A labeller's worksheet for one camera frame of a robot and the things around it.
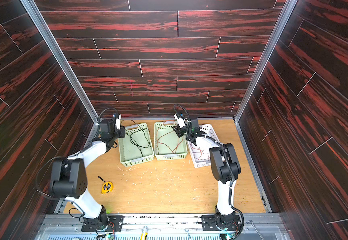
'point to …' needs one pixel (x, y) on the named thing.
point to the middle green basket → (168, 146)
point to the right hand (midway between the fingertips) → (178, 124)
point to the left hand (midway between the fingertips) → (122, 125)
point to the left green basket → (136, 146)
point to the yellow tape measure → (107, 186)
